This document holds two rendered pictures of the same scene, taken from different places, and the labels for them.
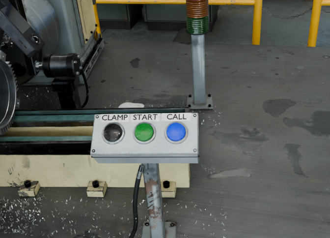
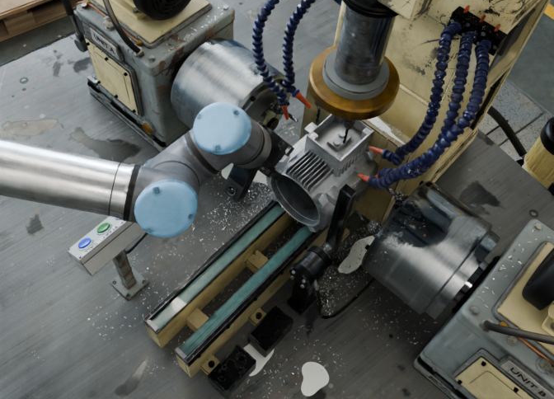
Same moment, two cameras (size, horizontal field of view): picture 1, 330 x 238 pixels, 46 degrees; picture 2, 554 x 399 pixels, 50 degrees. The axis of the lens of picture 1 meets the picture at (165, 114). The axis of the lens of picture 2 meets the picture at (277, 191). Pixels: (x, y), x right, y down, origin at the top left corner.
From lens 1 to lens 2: 1.39 m
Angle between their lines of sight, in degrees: 76
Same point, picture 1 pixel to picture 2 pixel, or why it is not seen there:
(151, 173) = not seen: hidden behind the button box
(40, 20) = (390, 265)
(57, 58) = (307, 257)
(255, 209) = (86, 361)
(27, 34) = (232, 181)
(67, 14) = (446, 331)
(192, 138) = (73, 251)
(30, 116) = (301, 241)
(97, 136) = not seen: hidden behind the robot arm
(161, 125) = (96, 238)
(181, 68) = not seen: outside the picture
